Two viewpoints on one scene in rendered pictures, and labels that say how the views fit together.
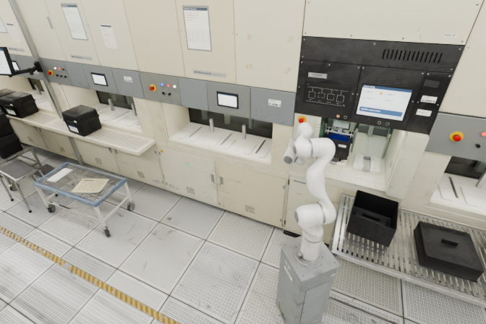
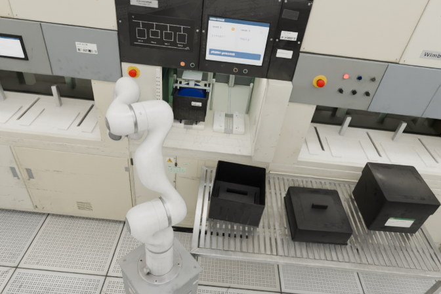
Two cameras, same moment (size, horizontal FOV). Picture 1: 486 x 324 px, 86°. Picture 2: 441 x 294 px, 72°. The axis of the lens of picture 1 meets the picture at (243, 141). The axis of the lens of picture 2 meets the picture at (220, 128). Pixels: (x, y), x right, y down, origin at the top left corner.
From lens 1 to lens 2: 0.42 m
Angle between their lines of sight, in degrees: 23
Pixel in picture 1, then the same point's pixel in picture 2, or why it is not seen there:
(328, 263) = (187, 270)
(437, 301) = not seen: hidden behind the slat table
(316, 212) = (156, 212)
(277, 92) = (87, 30)
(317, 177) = (151, 162)
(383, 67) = not seen: outside the picture
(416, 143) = (279, 94)
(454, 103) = (315, 39)
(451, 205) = (318, 159)
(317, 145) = (144, 113)
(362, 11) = not seen: outside the picture
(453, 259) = (325, 226)
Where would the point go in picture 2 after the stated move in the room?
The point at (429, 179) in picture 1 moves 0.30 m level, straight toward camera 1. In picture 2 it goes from (295, 135) to (285, 167)
